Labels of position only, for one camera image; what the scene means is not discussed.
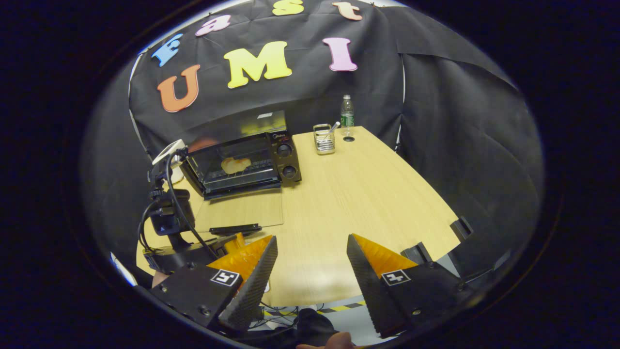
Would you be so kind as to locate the black electric oven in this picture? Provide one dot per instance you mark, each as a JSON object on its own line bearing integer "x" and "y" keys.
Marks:
{"x": 286, "y": 165}

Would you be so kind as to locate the yellow black floor tape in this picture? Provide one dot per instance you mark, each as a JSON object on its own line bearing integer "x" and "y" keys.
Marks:
{"x": 341, "y": 307}

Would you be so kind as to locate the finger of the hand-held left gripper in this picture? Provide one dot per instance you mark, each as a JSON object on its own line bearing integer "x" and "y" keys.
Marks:
{"x": 233, "y": 243}

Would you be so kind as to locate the white toaster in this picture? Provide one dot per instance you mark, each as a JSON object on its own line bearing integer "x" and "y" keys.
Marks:
{"x": 167, "y": 148}

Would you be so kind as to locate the golden bread roll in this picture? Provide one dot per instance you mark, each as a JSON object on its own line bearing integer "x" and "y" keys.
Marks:
{"x": 236, "y": 165}

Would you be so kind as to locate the clear green-label water bottle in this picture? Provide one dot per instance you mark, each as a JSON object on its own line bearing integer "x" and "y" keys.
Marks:
{"x": 347, "y": 116}

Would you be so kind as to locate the clear utensil holder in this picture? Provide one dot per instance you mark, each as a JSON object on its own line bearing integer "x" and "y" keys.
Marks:
{"x": 324, "y": 141}

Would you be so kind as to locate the black plastic bracket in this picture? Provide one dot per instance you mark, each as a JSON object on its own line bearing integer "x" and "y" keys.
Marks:
{"x": 462, "y": 228}
{"x": 416, "y": 253}

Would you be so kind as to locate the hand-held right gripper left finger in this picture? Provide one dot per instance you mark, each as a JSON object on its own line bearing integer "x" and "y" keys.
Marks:
{"x": 254, "y": 281}

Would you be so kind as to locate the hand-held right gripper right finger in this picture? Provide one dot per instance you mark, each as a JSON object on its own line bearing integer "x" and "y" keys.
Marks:
{"x": 370, "y": 291}

